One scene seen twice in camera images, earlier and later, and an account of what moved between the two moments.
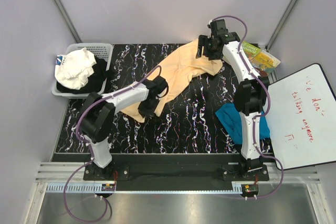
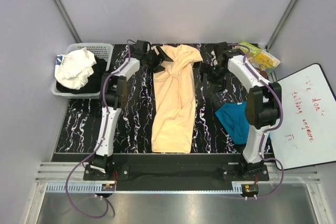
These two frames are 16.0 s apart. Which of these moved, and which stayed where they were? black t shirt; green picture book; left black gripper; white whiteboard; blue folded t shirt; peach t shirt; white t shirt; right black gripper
Moved: peach t shirt; right black gripper; left black gripper
Stayed: blue folded t shirt; green picture book; white whiteboard; black t shirt; white t shirt
